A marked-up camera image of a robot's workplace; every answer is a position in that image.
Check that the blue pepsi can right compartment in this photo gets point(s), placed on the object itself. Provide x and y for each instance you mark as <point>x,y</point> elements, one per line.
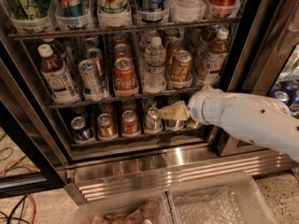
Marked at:
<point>282,96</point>

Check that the silver back slim can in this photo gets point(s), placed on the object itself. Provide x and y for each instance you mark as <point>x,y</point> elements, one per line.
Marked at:
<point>91,42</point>

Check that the left front tea bottle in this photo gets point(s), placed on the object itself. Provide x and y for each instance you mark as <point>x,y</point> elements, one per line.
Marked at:
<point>55,72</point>

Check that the silver slim can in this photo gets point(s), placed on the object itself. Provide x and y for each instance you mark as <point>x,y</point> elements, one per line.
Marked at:
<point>96,55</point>
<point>91,42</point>
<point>90,76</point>

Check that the front clear water bottle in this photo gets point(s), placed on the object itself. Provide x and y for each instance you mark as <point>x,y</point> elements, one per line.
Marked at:
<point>155,56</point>

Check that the orange can shelf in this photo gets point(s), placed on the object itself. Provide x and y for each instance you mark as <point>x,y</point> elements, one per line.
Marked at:
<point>170,34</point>
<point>172,48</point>
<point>181,66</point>

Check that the right front tea bottle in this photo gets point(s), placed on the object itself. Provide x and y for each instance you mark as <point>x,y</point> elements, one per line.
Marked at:
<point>215,55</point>

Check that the red front cola can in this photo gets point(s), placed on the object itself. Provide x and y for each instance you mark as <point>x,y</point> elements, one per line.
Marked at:
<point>124,74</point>

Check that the left back tea bottle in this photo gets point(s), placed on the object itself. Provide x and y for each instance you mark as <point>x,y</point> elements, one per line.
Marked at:
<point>57,47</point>

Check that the silver front slim can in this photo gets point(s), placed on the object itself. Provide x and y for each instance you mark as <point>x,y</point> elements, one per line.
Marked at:
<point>90,76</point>

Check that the red back cola can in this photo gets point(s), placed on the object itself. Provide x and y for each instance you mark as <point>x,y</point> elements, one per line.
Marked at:
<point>120,39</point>

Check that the left clear plastic bin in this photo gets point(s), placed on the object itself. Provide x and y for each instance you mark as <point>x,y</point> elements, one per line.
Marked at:
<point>137,207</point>

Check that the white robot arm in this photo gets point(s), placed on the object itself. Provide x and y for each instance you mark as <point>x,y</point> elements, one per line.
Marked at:
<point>254,119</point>

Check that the silver green can bottom shelf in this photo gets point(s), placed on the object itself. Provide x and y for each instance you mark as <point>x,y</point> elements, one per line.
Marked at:
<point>153,121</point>

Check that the tea bottle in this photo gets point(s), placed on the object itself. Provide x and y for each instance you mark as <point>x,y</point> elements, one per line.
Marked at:
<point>215,55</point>
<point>207,34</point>
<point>57,47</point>
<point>55,72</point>

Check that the left fridge glass door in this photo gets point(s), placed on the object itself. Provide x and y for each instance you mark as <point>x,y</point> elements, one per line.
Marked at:
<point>33,167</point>

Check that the bronze can bottom shelf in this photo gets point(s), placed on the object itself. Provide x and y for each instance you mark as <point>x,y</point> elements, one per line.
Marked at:
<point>191,123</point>

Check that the clear plastic bin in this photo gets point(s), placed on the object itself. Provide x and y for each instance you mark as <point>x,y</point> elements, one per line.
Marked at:
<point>248,197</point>
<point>137,207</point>

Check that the orange front can shelf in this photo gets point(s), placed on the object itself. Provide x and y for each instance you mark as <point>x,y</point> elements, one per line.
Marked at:
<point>181,66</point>

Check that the gold can bottom shelf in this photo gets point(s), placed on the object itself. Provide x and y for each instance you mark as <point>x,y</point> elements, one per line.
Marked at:
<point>106,126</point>

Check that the bubble wrap sheet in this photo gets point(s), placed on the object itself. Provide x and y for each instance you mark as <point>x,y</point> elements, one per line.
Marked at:
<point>209,206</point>

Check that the fridge glass door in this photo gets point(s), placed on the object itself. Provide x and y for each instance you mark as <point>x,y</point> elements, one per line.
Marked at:
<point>264,40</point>
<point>33,167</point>

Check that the orange back can middle shelf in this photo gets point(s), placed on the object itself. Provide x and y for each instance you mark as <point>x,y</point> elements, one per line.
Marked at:
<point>170,34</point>

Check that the red can bottom shelf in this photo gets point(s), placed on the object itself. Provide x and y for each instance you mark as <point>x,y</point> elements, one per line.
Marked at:
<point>129,123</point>

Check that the steel fridge cabinet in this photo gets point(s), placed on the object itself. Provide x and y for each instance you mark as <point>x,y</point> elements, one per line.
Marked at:
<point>101,168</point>

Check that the green can top shelf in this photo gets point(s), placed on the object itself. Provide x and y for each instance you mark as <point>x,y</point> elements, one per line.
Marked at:
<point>26,2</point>

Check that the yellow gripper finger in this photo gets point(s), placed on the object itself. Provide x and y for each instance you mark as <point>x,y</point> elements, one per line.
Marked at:
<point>177,111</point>

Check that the right clear plastic bin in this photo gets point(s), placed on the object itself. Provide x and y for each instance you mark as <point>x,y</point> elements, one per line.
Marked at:
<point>248,197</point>

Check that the right fridge glass door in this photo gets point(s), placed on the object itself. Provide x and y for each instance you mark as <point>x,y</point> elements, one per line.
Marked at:
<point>264,40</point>

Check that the back clear water bottle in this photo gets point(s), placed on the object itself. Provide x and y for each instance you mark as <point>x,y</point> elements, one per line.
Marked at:
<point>145,40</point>

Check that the right back tea bottle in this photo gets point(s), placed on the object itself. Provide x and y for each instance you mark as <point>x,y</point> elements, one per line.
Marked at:
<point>207,34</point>

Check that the blue pepsi can bottom shelf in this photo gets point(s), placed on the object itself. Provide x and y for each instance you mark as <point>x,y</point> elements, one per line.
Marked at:
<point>82,132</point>

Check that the clear water bottle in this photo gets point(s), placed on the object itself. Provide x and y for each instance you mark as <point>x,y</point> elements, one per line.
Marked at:
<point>145,40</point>
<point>155,56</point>

